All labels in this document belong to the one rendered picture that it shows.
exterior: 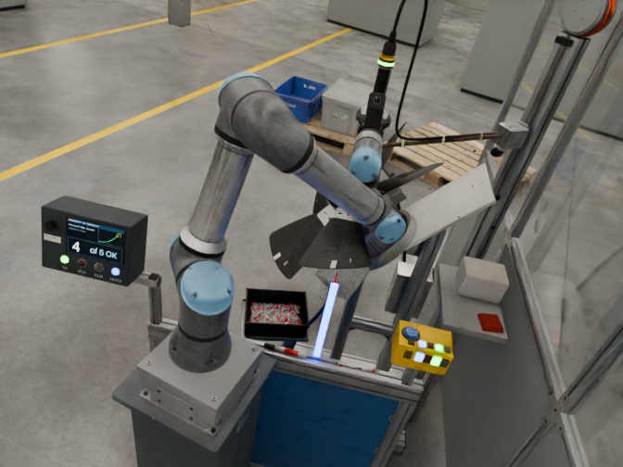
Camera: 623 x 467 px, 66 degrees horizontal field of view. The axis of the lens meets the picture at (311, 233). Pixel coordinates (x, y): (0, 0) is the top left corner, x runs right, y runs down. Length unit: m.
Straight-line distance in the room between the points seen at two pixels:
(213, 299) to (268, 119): 0.41
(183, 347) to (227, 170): 0.42
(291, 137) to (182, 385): 0.62
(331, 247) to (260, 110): 0.69
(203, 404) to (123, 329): 1.68
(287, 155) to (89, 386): 1.90
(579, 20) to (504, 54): 5.19
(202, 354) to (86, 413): 1.41
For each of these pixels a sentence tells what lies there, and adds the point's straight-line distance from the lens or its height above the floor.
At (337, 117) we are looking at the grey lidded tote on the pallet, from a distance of 4.64.
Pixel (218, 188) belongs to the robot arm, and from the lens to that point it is 1.08.
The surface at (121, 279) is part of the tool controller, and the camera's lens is 1.46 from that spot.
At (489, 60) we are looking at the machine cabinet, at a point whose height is 0.50.
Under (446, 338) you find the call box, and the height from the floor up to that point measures 1.07.
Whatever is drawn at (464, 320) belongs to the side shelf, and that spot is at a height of 0.86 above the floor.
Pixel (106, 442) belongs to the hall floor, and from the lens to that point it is 2.43.
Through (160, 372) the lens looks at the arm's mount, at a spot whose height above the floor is 1.12.
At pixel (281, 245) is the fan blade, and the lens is 1.78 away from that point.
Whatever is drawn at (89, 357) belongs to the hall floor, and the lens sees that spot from 2.71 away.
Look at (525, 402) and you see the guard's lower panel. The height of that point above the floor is 0.82.
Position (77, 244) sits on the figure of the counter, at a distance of 1.48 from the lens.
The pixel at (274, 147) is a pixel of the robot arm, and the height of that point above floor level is 1.67.
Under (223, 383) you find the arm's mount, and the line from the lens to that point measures 1.19.
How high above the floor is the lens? 2.09
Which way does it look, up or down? 37 degrees down
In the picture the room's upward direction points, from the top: 11 degrees clockwise
